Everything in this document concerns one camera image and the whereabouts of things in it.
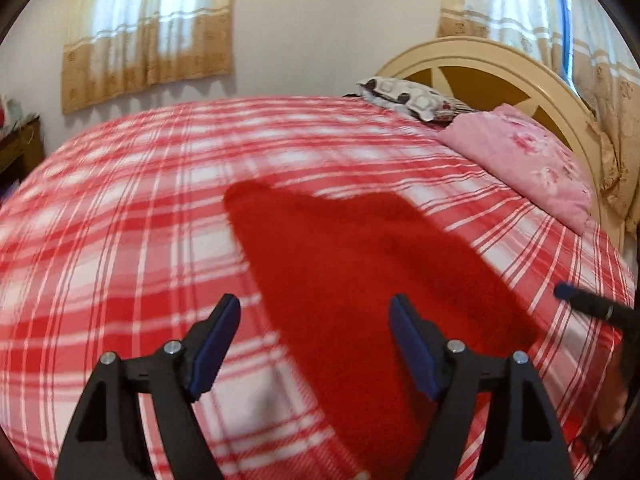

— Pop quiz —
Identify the small red knitted garment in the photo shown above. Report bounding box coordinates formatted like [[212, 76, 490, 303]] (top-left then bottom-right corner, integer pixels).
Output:
[[222, 180, 543, 480]]

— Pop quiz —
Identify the brown white patterned pillow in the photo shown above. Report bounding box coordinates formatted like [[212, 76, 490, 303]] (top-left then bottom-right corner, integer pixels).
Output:
[[356, 76, 478, 125]]

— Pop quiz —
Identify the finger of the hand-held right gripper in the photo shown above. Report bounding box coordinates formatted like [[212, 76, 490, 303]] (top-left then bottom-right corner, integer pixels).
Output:
[[554, 282, 640, 335]]

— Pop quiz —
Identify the red white plaid blanket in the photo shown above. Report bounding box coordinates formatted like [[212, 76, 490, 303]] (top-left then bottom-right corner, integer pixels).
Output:
[[0, 96, 638, 480]]

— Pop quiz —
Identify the cream wooden headboard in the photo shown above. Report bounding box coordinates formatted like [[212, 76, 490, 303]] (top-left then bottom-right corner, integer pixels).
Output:
[[374, 36, 626, 251]]

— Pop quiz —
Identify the beige patterned curtain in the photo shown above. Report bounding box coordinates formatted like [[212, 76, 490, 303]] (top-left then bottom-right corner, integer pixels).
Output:
[[61, 0, 238, 115], [437, 0, 640, 238]]

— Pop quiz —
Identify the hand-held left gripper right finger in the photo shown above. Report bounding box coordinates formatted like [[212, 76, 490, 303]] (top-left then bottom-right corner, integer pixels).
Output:
[[389, 294, 573, 480]]

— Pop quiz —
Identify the pink floral pillow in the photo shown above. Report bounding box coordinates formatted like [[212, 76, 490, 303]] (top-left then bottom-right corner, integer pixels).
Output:
[[439, 104, 596, 235]]

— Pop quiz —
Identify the dark wooden cabinet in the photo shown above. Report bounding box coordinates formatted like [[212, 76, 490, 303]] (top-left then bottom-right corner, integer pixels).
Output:
[[0, 115, 45, 191]]

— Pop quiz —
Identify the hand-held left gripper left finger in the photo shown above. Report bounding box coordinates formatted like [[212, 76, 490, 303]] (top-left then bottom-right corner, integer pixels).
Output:
[[55, 294, 242, 480]]

